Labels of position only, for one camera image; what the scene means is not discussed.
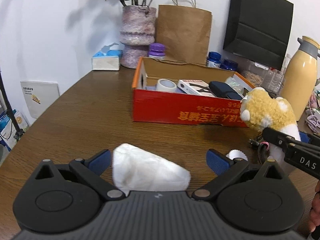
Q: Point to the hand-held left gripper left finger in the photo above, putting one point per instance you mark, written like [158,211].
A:
[101,160]

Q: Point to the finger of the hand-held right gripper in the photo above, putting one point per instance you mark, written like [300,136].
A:
[275,136]
[310,138]

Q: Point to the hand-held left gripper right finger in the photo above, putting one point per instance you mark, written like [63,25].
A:
[217,161]

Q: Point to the white fluted paper cup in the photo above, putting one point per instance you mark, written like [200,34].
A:
[236,153]

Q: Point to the yellow white plush sheep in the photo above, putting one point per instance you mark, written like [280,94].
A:
[265,110]

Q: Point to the white paper towel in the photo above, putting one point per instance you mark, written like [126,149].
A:
[145,172]

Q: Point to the red cardboard box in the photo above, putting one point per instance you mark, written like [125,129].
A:
[175,110]

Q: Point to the navy blue case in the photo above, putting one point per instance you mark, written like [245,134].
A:
[220,88]

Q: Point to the white black product box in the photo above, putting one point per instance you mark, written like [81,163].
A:
[190,85]

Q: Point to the white tape roll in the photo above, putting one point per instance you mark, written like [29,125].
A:
[166,86]

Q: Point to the person's right hand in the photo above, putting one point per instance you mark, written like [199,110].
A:
[317,212]

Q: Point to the colourful snack bag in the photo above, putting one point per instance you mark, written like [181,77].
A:
[316,98]

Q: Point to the clear plastic bottle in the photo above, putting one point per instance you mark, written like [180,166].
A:
[273,80]

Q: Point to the yellow thermos jug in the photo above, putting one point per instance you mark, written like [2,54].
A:
[300,80]

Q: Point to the clear seed container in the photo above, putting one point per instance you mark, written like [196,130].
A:
[255,76]

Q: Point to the shiny crumpled wrapper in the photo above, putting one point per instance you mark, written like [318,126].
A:
[235,83]

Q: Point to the blue cap bottle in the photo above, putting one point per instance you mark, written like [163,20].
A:
[213,58]
[228,65]

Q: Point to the black light stand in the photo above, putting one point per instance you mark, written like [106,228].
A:
[18,133]

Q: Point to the blue white packages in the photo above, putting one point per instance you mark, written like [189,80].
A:
[10,127]

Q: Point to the blue white tissue box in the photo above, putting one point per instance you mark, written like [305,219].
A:
[105,62]

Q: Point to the black paper bag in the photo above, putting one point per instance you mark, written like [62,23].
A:
[260,25]

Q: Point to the purple cap bottle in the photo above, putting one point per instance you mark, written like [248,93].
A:
[157,48]

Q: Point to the brown paper bag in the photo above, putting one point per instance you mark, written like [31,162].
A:
[185,35]

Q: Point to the pink mottled vase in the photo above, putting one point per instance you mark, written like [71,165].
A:
[137,30]

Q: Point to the white wall panel box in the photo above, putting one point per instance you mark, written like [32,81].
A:
[40,97]

